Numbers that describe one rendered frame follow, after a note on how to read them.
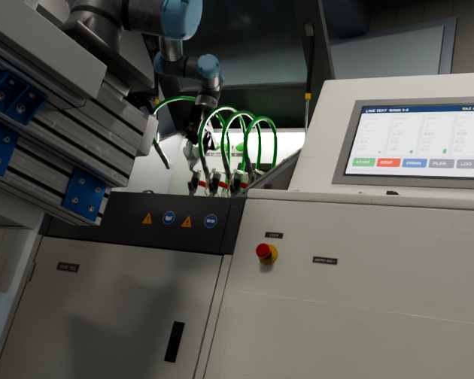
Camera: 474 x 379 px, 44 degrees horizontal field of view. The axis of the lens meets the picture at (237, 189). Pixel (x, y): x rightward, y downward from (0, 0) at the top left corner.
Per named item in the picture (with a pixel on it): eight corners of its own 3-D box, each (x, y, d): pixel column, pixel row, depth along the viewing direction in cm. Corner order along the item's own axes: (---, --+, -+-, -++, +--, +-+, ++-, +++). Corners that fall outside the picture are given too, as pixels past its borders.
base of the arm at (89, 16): (79, 33, 115) (94, -8, 119) (32, 46, 124) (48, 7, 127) (131, 75, 126) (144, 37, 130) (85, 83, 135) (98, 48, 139)
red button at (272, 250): (250, 259, 144) (254, 238, 146) (256, 263, 147) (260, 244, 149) (269, 260, 142) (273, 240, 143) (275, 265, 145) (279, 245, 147)
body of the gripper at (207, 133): (178, 134, 197) (187, 103, 201) (190, 147, 204) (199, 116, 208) (198, 134, 193) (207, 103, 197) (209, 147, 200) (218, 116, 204)
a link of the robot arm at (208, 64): (183, 68, 191) (186, 86, 202) (217, 74, 190) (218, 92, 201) (189, 48, 194) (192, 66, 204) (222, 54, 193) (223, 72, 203)
